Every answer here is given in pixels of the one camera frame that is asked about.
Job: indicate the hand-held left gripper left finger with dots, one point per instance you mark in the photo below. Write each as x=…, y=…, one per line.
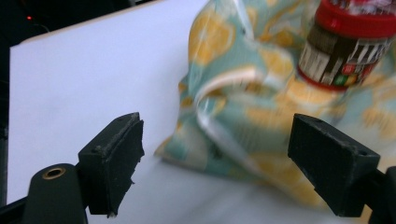
x=109, y=168

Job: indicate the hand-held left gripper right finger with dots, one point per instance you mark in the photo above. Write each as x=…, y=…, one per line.
x=333, y=165

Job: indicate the teal bag with lemon print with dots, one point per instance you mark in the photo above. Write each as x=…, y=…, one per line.
x=261, y=124

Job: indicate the red-lidded jar with dark label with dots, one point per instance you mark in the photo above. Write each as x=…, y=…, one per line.
x=345, y=43

